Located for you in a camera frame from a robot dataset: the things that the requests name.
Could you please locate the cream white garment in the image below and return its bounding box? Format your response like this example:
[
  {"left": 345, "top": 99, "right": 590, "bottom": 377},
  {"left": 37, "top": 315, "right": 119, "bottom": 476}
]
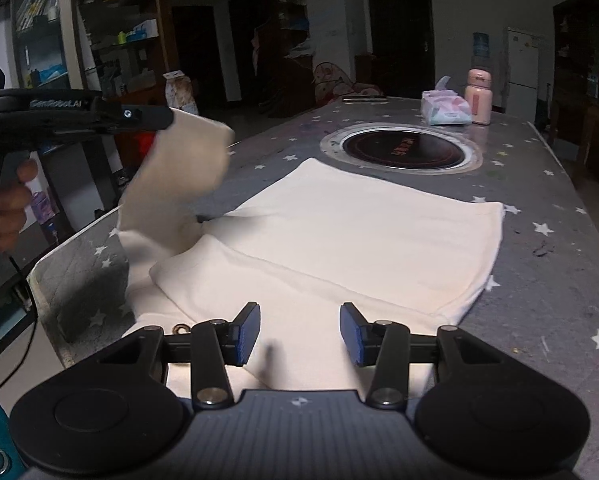
[{"left": 117, "top": 111, "right": 505, "bottom": 391}]

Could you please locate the person left hand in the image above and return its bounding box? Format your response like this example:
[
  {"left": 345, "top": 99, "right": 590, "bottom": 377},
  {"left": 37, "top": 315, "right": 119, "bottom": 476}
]
[{"left": 0, "top": 158, "right": 38, "bottom": 254}]

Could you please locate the glass door shelf cabinet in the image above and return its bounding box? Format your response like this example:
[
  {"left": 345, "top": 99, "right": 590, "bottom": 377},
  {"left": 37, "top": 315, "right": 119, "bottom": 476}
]
[{"left": 0, "top": 0, "right": 167, "bottom": 104}]

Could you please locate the white printed paper bag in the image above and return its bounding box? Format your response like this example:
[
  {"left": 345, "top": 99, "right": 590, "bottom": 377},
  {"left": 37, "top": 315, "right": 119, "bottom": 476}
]
[{"left": 164, "top": 70, "right": 198, "bottom": 115}]

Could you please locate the round induction cooktop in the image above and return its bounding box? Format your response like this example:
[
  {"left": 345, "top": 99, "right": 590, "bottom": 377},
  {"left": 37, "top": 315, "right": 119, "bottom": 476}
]
[{"left": 320, "top": 122, "right": 483, "bottom": 176}]

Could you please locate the pink tissue box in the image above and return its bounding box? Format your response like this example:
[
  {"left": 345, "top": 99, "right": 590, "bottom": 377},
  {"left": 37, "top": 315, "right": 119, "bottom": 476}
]
[{"left": 421, "top": 76, "right": 472, "bottom": 126}]

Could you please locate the dark flat phone on table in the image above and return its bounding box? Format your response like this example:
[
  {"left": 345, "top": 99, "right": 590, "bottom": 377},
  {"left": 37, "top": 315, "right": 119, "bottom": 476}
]
[{"left": 343, "top": 96, "right": 388, "bottom": 105}]

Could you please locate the colourful kids play tent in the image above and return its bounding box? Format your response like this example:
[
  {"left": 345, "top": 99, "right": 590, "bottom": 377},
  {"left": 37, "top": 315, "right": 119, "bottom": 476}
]
[{"left": 313, "top": 62, "right": 382, "bottom": 107}]

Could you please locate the pink thermos bottle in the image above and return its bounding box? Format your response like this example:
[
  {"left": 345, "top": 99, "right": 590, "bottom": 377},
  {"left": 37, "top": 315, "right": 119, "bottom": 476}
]
[{"left": 464, "top": 68, "right": 493, "bottom": 126}]

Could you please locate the water dispenser with bottle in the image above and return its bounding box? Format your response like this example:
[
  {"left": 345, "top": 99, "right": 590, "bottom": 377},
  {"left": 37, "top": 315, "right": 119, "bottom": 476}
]
[{"left": 471, "top": 32, "right": 493, "bottom": 74}]

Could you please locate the dark wooden door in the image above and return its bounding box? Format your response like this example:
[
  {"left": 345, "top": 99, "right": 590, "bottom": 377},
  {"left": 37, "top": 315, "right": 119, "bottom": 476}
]
[{"left": 368, "top": 0, "right": 435, "bottom": 99}]

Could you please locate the white refrigerator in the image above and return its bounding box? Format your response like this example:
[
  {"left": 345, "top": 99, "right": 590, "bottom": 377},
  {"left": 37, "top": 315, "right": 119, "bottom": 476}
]
[{"left": 502, "top": 27, "right": 545, "bottom": 122}]

